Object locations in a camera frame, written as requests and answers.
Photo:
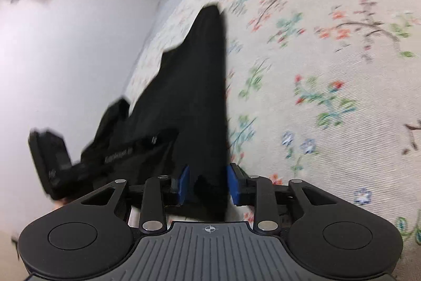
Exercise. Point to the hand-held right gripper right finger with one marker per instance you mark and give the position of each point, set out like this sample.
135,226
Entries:
232,184

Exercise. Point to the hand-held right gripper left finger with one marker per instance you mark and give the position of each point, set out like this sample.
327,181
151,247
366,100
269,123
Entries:
184,184

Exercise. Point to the black pants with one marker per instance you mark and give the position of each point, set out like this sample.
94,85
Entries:
197,96

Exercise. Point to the floral bed mat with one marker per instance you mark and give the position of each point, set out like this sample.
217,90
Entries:
312,54

